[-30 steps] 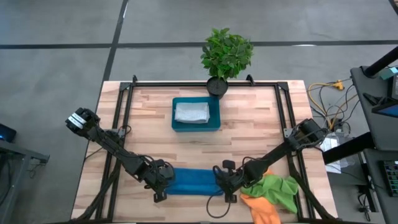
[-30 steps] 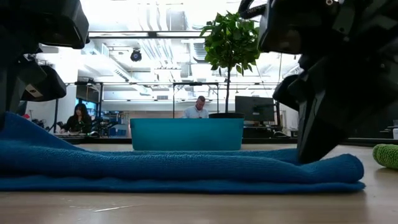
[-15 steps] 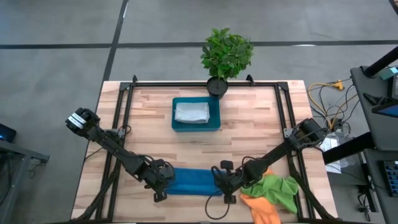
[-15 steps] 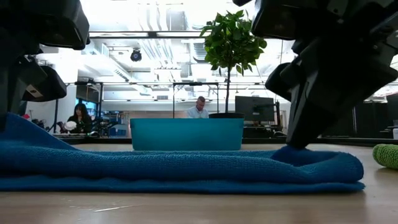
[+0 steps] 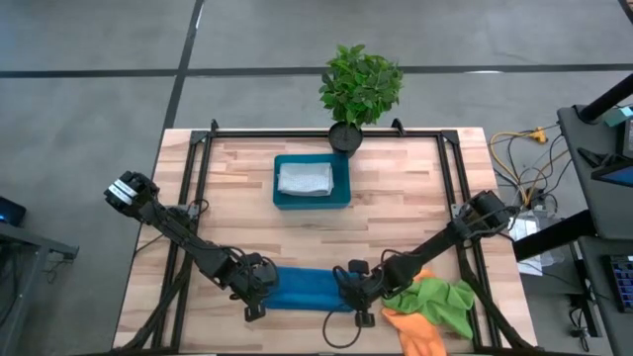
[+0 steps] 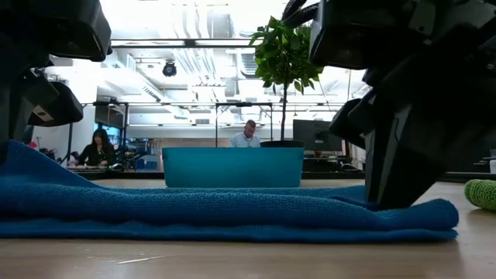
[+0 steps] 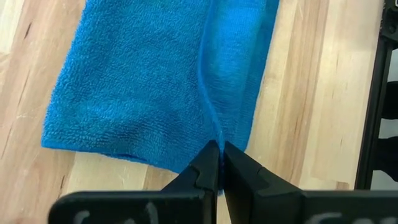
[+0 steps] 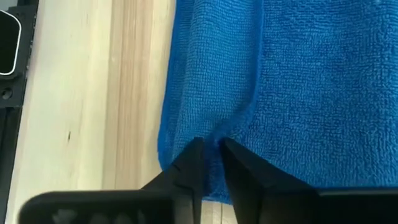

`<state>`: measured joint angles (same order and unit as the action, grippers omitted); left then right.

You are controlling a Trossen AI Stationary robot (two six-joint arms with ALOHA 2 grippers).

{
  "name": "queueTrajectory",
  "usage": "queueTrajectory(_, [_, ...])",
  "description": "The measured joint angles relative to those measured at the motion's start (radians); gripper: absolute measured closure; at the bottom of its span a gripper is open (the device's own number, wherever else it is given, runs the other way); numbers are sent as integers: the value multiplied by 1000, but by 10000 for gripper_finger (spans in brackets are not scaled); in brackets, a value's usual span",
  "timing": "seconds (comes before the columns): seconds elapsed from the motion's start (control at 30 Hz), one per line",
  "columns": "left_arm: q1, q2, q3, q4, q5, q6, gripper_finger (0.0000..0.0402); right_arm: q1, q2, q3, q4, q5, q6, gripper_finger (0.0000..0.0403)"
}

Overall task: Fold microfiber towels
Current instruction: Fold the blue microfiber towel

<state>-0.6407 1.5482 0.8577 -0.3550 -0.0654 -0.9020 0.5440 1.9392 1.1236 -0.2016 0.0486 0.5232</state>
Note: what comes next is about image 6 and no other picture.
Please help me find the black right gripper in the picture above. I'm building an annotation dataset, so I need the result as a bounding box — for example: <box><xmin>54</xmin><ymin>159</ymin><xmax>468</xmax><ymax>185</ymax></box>
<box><xmin>363</xmin><ymin>22</ymin><xmax>496</xmax><ymax>212</ymax></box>

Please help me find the black computer monitor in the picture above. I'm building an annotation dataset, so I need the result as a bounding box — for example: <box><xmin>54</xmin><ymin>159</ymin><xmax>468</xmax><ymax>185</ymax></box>
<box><xmin>292</xmin><ymin>119</ymin><xmax>344</xmax><ymax>152</ymax></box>

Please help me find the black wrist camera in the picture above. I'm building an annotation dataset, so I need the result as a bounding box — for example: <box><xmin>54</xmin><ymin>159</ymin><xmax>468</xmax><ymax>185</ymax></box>
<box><xmin>329</xmin><ymin>98</ymin><xmax>367</xmax><ymax>150</ymax></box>
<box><xmin>26</xmin><ymin>81</ymin><xmax>84</xmax><ymax>127</ymax></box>

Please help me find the potted green leafy plant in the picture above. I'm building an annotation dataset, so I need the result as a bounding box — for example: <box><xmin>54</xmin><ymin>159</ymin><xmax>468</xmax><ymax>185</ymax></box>
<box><xmin>249</xmin><ymin>15</ymin><xmax>325</xmax><ymax>149</ymax></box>

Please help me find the black ceiling camera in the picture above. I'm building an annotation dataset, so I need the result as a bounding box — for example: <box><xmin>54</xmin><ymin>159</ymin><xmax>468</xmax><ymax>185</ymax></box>
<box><xmin>161</xmin><ymin>60</ymin><xmax>177</xmax><ymax>78</ymax></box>

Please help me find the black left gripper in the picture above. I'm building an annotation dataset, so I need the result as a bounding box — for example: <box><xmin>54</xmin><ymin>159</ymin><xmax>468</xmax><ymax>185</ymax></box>
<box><xmin>0</xmin><ymin>61</ymin><xmax>40</xmax><ymax>166</ymax></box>

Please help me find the person seated behind bin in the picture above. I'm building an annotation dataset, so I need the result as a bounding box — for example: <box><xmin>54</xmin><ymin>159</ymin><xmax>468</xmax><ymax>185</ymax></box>
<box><xmin>229</xmin><ymin>119</ymin><xmax>261</xmax><ymax>148</ymax></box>

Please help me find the teal plastic bin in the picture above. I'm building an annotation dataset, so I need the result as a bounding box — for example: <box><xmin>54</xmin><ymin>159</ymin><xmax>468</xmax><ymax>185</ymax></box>
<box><xmin>161</xmin><ymin>146</ymin><xmax>305</xmax><ymax>189</ymax></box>

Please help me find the blue microfiber towel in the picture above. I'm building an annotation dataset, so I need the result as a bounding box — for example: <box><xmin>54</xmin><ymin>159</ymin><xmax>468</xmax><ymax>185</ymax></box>
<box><xmin>0</xmin><ymin>139</ymin><xmax>460</xmax><ymax>244</ymax></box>

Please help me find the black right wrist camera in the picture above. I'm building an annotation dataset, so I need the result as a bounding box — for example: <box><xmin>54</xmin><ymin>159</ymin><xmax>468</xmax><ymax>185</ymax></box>
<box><xmin>329</xmin><ymin>98</ymin><xmax>367</xmax><ymax>150</ymax></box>

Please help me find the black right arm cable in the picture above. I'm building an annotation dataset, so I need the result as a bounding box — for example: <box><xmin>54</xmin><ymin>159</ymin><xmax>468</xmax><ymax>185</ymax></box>
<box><xmin>281</xmin><ymin>0</ymin><xmax>319</xmax><ymax>28</ymax></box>

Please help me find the green microfiber towel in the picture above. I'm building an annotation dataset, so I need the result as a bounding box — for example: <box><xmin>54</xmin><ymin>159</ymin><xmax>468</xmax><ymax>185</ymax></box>
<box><xmin>463</xmin><ymin>178</ymin><xmax>496</xmax><ymax>212</ymax></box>

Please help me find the black framed display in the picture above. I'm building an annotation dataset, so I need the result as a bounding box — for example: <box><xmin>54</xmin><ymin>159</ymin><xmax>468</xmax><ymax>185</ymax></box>
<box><xmin>92</xmin><ymin>101</ymin><xmax>129</xmax><ymax>148</ymax></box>

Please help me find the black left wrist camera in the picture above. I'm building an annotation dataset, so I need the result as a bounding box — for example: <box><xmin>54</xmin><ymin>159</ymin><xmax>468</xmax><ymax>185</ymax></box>
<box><xmin>26</xmin><ymin>81</ymin><xmax>84</xmax><ymax>127</ymax></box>

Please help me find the black aluminium table frame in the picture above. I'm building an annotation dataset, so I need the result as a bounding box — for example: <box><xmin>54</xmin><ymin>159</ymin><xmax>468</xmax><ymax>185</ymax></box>
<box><xmin>73</xmin><ymin>170</ymin><xmax>496</xmax><ymax>183</ymax></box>

